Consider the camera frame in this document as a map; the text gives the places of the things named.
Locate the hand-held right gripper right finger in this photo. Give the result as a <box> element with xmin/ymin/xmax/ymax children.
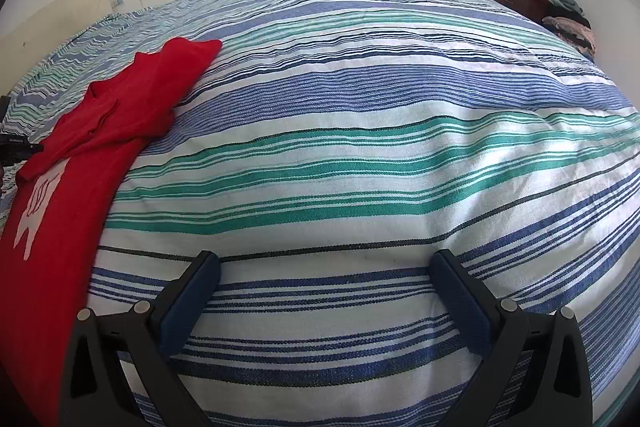
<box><xmin>431</xmin><ymin>249</ymin><xmax>593</xmax><ymax>427</ymax></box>

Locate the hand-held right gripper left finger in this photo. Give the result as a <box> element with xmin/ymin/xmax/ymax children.
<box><xmin>59</xmin><ymin>251</ymin><xmax>222</xmax><ymax>427</ymax></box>

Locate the red sweater with white rabbit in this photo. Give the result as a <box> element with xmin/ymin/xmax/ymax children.
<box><xmin>0</xmin><ymin>37</ymin><xmax>223</xmax><ymax>427</ymax></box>

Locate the pile of mixed clothes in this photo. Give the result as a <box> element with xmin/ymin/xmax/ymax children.
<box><xmin>542</xmin><ymin>2</ymin><xmax>597</xmax><ymax>58</ymax></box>

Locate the beige headboard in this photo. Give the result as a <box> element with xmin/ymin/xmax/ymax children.
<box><xmin>0</xmin><ymin>0</ymin><xmax>113</xmax><ymax>52</ymax></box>

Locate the blue green striped bed sheet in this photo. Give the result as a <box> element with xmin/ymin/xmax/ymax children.
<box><xmin>0</xmin><ymin>0</ymin><xmax>640</xmax><ymax>427</ymax></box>

